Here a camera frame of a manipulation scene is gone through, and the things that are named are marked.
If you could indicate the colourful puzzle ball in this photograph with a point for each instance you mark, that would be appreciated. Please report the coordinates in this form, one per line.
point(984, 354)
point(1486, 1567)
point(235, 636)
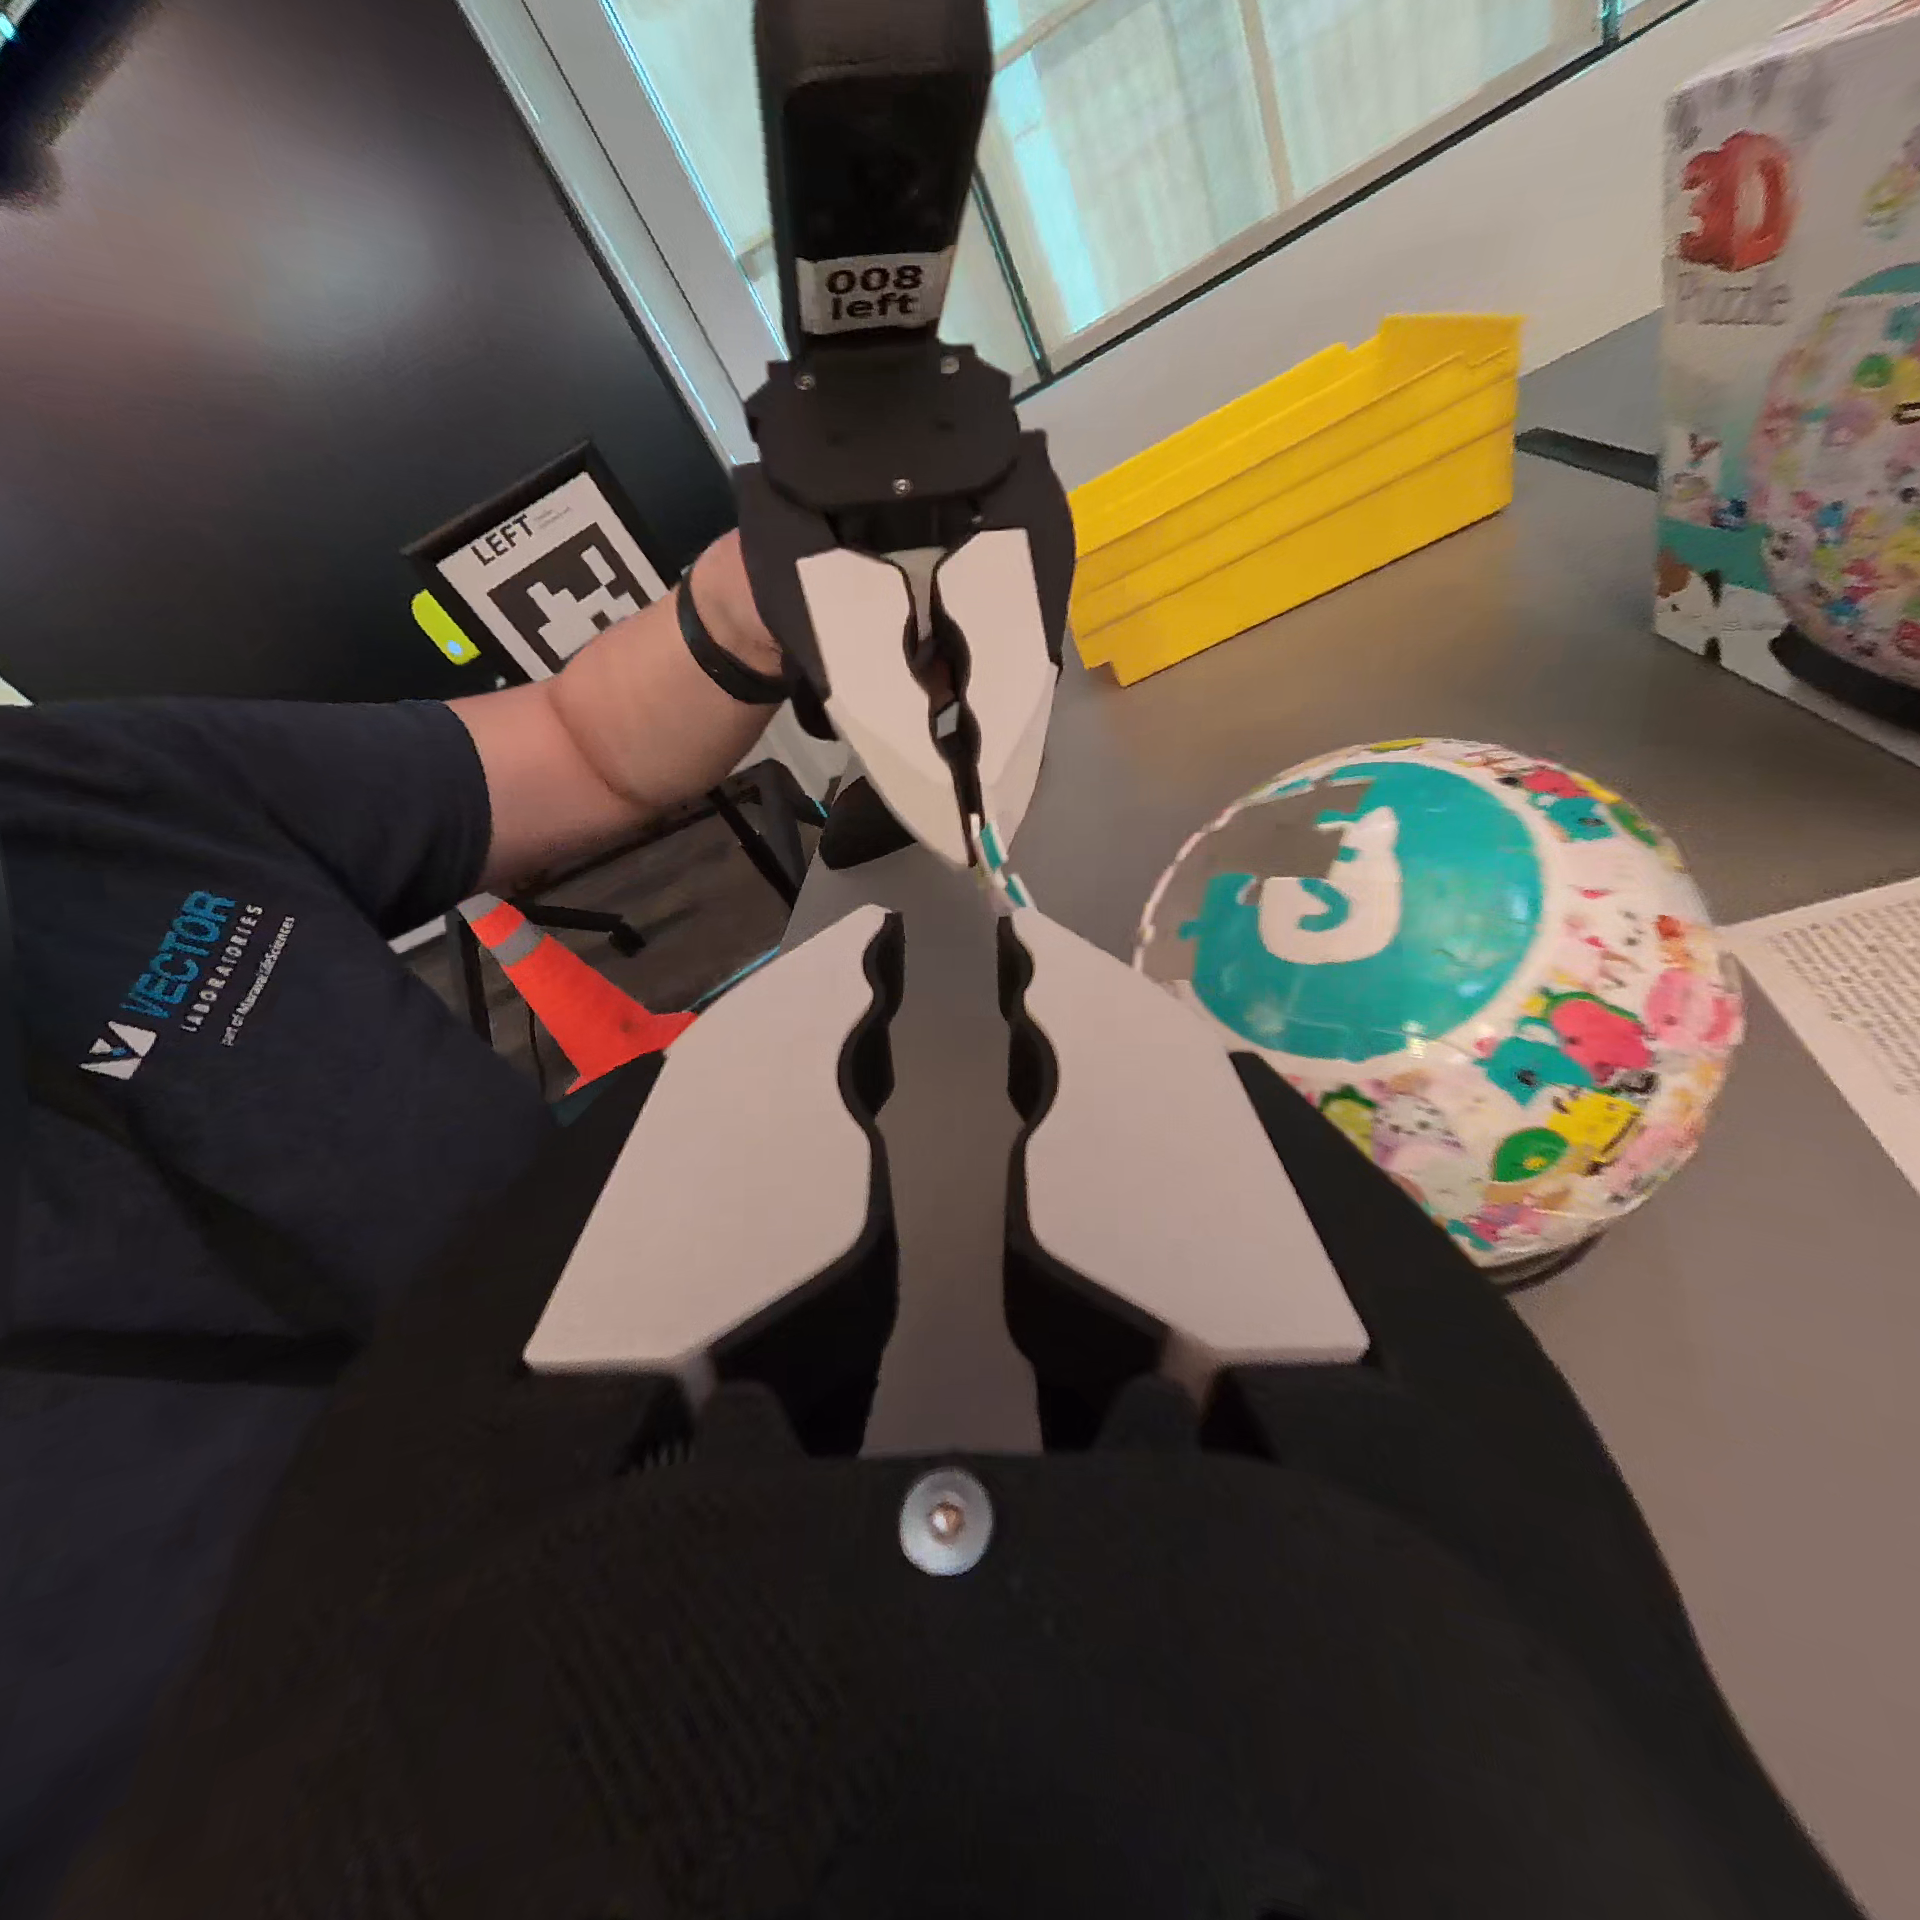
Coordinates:
point(1425, 960)

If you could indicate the orange traffic cone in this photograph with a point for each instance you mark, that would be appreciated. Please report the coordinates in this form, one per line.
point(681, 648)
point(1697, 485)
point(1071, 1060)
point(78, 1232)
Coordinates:
point(579, 997)

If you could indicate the black chair base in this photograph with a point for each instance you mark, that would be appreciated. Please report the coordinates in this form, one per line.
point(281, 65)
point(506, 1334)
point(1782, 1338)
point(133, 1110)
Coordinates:
point(757, 832)

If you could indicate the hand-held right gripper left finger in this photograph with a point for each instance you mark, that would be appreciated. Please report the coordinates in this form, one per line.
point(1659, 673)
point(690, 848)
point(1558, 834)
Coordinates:
point(721, 1172)

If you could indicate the colourful puzzle piece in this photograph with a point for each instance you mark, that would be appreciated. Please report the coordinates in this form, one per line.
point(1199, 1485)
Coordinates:
point(1001, 885)

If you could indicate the black chair armrest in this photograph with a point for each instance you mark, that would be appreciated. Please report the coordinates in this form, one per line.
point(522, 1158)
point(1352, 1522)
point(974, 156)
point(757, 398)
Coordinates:
point(858, 832)

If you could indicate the black framed marker sign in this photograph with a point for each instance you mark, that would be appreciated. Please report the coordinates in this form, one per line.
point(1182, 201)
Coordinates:
point(563, 580)

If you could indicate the yellow plastic bin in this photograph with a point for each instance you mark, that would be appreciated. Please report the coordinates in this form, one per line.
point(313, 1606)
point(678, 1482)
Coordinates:
point(1290, 494)

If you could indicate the person's left forearm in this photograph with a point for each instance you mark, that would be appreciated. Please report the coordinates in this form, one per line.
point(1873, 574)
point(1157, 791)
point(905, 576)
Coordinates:
point(599, 764)

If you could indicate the colourful puzzle box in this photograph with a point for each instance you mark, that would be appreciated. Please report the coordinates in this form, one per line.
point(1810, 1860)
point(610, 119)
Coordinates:
point(1769, 376)

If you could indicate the neon yellow object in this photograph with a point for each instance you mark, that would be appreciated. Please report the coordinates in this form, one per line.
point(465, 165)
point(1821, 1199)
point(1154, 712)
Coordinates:
point(447, 626)

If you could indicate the white paper sheet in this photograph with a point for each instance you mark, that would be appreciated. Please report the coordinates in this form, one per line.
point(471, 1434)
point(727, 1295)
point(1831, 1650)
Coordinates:
point(1846, 990)

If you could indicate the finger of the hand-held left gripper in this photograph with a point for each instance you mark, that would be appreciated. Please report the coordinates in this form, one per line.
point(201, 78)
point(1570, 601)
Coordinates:
point(862, 676)
point(1009, 676)

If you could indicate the black wristband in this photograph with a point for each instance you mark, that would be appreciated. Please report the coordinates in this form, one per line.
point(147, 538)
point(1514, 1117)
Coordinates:
point(717, 662)

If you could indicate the glass window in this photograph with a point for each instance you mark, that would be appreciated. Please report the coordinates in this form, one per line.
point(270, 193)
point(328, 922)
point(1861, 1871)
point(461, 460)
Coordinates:
point(1171, 149)

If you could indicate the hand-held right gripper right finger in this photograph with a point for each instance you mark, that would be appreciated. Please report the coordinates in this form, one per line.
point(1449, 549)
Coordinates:
point(1185, 1184)

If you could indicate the black ball stand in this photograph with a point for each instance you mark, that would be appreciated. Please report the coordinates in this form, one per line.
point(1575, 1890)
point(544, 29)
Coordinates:
point(1530, 1261)

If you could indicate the person's left hand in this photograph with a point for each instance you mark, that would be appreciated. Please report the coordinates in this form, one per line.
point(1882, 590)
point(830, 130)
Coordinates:
point(744, 608)

